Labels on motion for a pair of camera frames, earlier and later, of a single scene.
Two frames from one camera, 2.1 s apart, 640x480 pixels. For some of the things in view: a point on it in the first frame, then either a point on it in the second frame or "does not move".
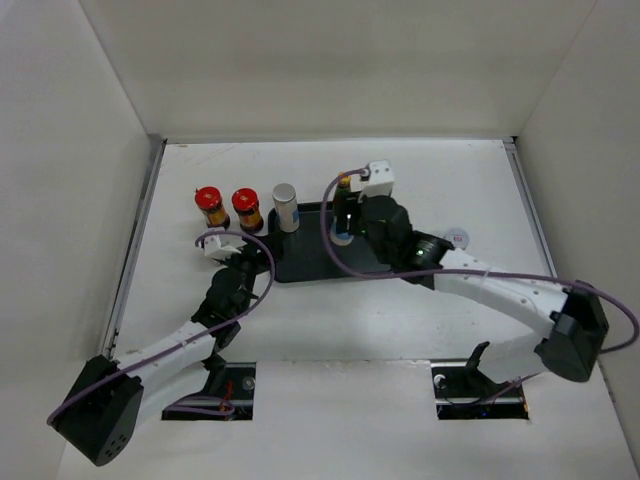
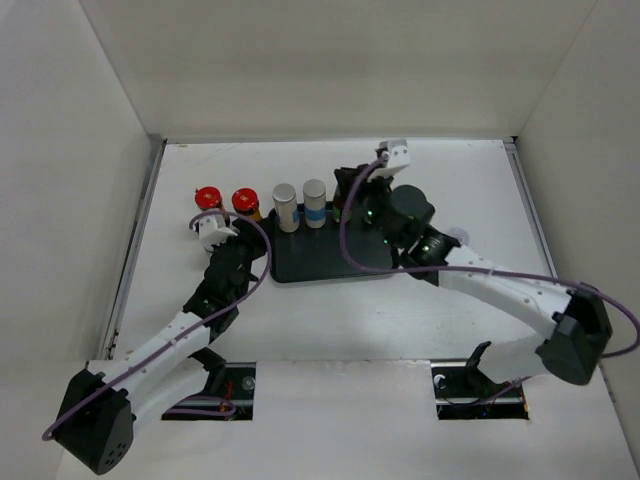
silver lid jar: [342, 228] to [315, 203]
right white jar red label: [459, 238] does not move
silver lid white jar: [286, 207] does not move
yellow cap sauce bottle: [344, 206] does not move
